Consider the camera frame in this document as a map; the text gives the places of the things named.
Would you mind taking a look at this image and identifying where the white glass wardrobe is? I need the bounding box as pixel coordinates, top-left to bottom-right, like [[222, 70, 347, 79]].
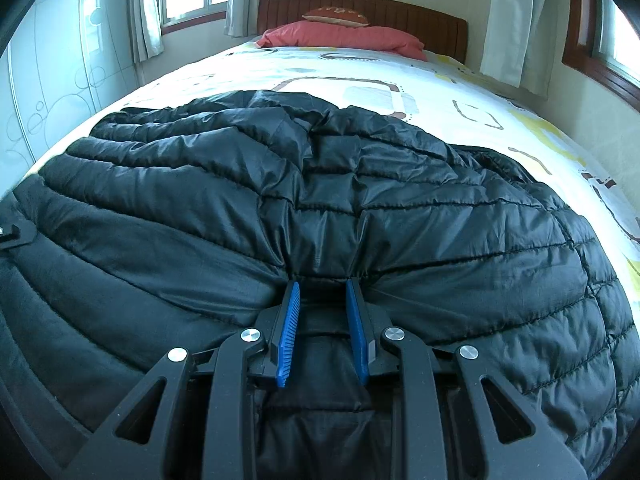
[[1, 0, 138, 192]]

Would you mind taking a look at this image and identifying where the black quilted down jacket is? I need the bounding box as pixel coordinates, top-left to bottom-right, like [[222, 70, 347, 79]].
[[1, 91, 639, 479]]

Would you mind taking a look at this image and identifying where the right bedroom window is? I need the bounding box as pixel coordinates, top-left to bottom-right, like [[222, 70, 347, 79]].
[[562, 0, 639, 110]]

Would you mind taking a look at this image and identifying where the white curtain at left window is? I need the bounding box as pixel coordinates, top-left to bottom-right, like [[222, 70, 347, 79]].
[[128, 0, 164, 64]]

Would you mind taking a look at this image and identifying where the red pillow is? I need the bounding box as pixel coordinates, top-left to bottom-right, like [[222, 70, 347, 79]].
[[256, 21, 427, 61]]

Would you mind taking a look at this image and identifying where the dark wooden headboard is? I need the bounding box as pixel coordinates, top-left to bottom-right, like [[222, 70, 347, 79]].
[[257, 0, 469, 63]]

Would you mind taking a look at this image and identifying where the white curtain near headboard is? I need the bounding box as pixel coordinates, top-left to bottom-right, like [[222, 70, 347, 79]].
[[480, 0, 556, 98]]

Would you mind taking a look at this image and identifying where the orange patterned small cushion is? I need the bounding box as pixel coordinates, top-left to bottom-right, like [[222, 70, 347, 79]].
[[303, 6, 369, 28]]

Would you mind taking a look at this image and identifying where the white patterned bed sheet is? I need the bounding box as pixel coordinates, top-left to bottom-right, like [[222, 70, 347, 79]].
[[19, 41, 640, 321]]

